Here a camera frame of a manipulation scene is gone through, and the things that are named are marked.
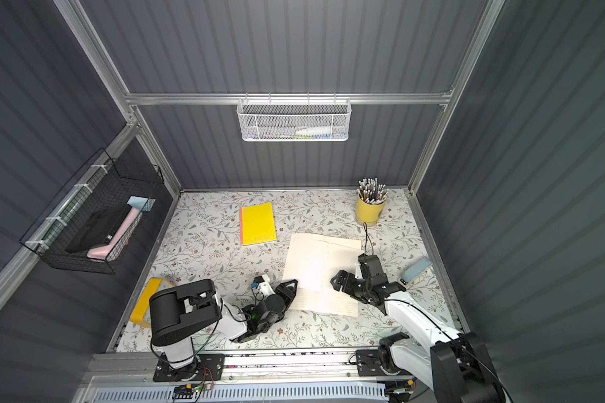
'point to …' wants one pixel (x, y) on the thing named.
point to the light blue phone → (412, 271)
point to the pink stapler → (102, 253)
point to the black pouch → (101, 224)
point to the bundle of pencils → (370, 191)
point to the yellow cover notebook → (257, 224)
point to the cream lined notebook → (313, 261)
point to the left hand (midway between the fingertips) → (303, 289)
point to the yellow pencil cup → (369, 213)
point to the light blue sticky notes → (137, 202)
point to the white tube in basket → (315, 131)
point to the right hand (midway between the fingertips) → (341, 286)
